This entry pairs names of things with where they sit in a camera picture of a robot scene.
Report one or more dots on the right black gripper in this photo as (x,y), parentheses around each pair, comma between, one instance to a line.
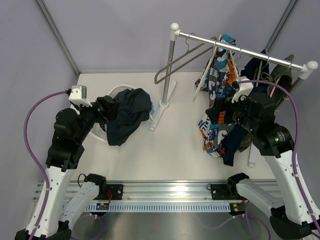
(223,104)

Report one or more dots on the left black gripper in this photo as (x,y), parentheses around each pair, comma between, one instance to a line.
(110,109)

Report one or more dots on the beige wooden hanger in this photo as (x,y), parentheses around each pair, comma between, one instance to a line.
(203,78)

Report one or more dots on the light blue shorts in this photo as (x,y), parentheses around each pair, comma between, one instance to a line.
(152,111)

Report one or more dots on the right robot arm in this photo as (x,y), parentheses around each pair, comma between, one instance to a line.
(289,218)

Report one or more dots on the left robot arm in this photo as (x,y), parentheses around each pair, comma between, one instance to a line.
(50,220)

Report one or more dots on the navy blue shorts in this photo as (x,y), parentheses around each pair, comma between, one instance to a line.
(238,137)

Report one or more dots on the patterned colourful shorts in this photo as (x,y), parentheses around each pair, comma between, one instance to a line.
(217,80)

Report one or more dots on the olive green shorts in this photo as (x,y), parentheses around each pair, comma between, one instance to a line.
(281,76)

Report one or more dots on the grey hanger with navy shorts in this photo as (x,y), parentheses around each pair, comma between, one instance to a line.
(262,71)

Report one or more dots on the white perforated plastic basket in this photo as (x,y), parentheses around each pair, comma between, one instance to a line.
(123,110)

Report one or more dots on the silver white clothes rack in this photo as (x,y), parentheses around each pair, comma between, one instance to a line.
(164,73)

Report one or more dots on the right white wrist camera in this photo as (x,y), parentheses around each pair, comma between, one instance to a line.
(245,88)

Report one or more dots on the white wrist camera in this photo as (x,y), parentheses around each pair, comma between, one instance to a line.
(245,88)
(78,96)

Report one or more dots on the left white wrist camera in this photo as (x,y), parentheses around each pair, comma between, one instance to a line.
(78,96)

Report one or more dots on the white slotted cable duct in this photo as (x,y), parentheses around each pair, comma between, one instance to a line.
(159,207)

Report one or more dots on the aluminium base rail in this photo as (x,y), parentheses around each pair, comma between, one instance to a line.
(165,191)

